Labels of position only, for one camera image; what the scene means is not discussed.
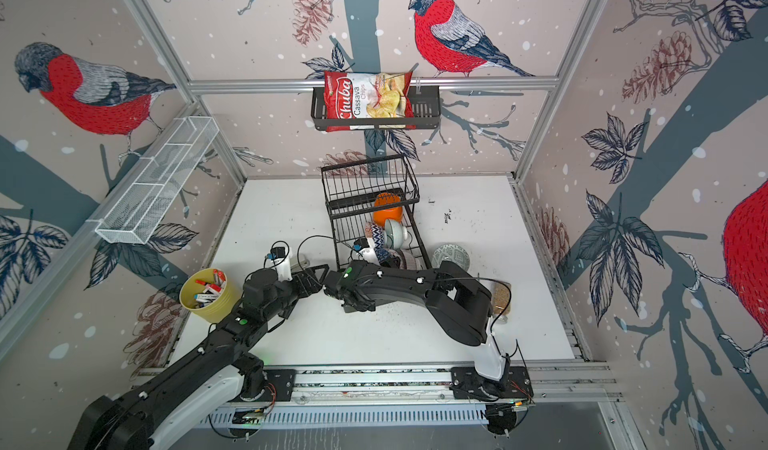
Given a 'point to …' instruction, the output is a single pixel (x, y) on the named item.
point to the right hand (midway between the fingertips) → (393, 270)
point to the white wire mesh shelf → (138, 209)
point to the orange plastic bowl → (381, 216)
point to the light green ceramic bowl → (395, 234)
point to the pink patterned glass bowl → (407, 262)
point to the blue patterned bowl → (386, 256)
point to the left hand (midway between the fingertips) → (317, 270)
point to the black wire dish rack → (350, 190)
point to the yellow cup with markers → (210, 295)
